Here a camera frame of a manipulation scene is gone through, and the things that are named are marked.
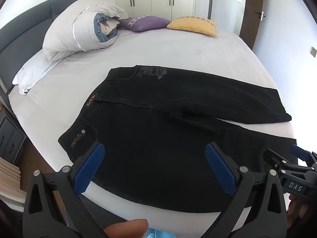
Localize dark grey nightstand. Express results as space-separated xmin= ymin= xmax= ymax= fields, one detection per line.
xmin=0 ymin=115 xmax=26 ymax=159

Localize person's bare leg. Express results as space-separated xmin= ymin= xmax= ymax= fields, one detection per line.
xmin=103 ymin=218 xmax=149 ymax=238

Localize yellow cushion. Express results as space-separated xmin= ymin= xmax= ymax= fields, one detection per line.
xmin=166 ymin=16 xmax=218 ymax=36

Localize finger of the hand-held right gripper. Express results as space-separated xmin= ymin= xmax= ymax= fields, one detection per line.
xmin=263 ymin=148 xmax=298 ymax=177
xmin=289 ymin=144 xmax=317 ymax=166

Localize door with dark frame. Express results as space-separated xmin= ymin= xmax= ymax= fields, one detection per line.
xmin=238 ymin=0 xmax=268 ymax=51

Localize flat white pillow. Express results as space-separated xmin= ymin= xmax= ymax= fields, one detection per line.
xmin=12 ymin=52 xmax=60 ymax=97

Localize beige ribbed stack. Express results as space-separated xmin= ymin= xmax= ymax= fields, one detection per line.
xmin=0 ymin=157 xmax=26 ymax=201

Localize grey bed with white sheet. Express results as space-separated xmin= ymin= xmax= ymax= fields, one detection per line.
xmin=0 ymin=0 xmax=298 ymax=228

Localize black pants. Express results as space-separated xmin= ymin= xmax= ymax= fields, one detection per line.
xmin=58 ymin=65 xmax=298 ymax=214

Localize person's right hand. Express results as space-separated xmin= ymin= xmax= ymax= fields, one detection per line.
xmin=287 ymin=194 xmax=317 ymax=229

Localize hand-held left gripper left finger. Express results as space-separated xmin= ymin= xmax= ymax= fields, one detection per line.
xmin=22 ymin=141 xmax=129 ymax=238

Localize purple cushion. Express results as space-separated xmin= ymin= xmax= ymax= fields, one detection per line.
xmin=118 ymin=15 xmax=172 ymax=33

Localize rolled white and blue duvet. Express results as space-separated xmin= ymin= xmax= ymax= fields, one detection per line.
xmin=42 ymin=0 xmax=129 ymax=60

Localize light blue shorts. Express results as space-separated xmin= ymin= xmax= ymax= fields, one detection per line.
xmin=142 ymin=228 xmax=179 ymax=238

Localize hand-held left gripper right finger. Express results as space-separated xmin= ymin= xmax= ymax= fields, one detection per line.
xmin=205 ymin=142 xmax=290 ymax=238

